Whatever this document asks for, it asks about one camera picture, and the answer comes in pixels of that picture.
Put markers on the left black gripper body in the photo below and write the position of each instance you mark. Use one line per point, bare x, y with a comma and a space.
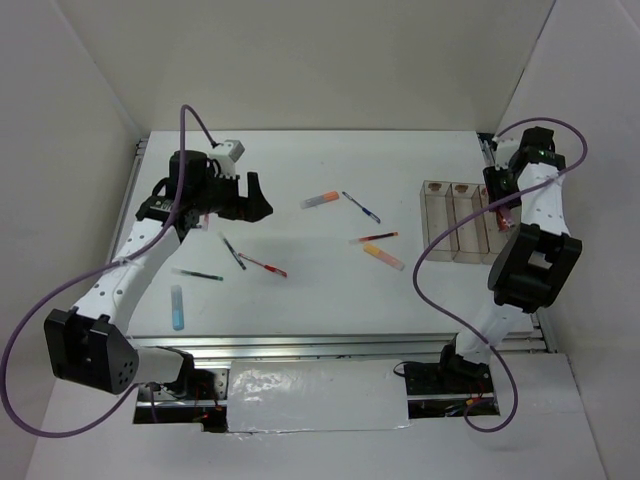
222, 197

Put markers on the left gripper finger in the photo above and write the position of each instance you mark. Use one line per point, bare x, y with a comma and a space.
255, 195
254, 209

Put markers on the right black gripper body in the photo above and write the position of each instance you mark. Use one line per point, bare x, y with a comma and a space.
500, 184

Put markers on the orange cap highlighter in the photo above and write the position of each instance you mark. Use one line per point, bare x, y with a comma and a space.
319, 200

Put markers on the blue gel pen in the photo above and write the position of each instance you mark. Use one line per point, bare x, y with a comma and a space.
364, 209

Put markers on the red refill pen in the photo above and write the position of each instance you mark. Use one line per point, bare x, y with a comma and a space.
365, 239

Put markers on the yellow cap highlighter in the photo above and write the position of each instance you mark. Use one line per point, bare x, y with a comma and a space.
383, 256

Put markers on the pink cap highlighter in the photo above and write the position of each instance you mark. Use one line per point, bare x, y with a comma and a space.
504, 219

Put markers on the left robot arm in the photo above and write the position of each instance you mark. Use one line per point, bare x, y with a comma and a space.
87, 344

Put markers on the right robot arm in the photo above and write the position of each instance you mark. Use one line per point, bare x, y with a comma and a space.
539, 254

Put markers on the dark teal pen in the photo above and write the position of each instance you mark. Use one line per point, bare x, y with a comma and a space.
232, 251

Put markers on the clear container middle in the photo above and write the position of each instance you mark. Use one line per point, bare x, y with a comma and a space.
468, 244

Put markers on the red gel pen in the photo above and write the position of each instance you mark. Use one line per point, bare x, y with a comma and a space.
265, 266

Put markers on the clear container left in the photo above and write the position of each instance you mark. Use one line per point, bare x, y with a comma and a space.
437, 216

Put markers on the green gel pen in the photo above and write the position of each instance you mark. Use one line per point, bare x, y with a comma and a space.
196, 274

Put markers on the blue cap highlighter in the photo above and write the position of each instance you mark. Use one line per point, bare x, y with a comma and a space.
177, 308

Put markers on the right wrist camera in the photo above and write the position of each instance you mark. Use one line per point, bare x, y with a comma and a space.
503, 151

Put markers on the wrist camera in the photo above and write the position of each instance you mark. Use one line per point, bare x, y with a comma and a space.
225, 157
503, 151

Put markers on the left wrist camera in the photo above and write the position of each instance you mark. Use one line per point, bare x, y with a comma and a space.
225, 157

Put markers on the aluminium frame rail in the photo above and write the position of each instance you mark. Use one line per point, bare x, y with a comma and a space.
301, 347

